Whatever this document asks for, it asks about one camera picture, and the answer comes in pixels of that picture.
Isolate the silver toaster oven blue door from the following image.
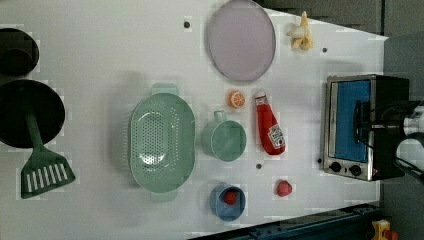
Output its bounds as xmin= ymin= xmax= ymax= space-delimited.
xmin=322 ymin=74 xmax=410 ymax=181

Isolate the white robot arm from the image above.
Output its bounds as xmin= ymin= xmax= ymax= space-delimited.
xmin=393 ymin=102 xmax=424 ymax=184

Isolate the orange slice toy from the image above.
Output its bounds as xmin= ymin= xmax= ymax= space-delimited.
xmin=227 ymin=90 xmax=245 ymax=109

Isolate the green perforated colander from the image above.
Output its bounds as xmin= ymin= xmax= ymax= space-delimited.
xmin=129 ymin=83 xmax=195 ymax=203

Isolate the red ketchup bottle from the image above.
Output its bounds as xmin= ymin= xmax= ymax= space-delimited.
xmin=255 ymin=91 xmax=286 ymax=155

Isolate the red strawberry in cup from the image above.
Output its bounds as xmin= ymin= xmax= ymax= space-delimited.
xmin=223 ymin=190 xmax=237 ymax=205

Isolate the lilac round plate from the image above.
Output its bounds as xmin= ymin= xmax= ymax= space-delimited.
xmin=207 ymin=0 xmax=276 ymax=81

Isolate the red strawberry toy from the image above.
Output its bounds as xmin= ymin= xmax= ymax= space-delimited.
xmin=275 ymin=180 xmax=293 ymax=197

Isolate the peeled banana toy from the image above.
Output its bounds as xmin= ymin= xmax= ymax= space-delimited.
xmin=287 ymin=11 xmax=314 ymax=51

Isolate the dark green slotted spatula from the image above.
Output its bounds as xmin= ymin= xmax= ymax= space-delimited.
xmin=21 ymin=113 xmax=76 ymax=199

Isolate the black round pan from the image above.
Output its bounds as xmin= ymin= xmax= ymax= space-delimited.
xmin=0 ymin=79 xmax=65 ymax=148

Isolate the yellow red button box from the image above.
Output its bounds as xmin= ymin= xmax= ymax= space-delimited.
xmin=371 ymin=219 xmax=399 ymax=240

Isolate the black round pot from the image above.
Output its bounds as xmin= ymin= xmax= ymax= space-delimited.
xmin=0 ymin=28 xmax=39 ymax=76

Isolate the green cup with handle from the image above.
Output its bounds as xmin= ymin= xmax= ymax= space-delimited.
xmin=201 ymin=110 xmax=247 ymax=162

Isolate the blue metal frame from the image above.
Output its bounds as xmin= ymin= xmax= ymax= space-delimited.
xmin=190 ymin=204 xmax=381 ymax=240

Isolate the black cable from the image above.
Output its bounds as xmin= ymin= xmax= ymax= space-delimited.
xmin=363 ymin=102 xmax=421 ymax=148

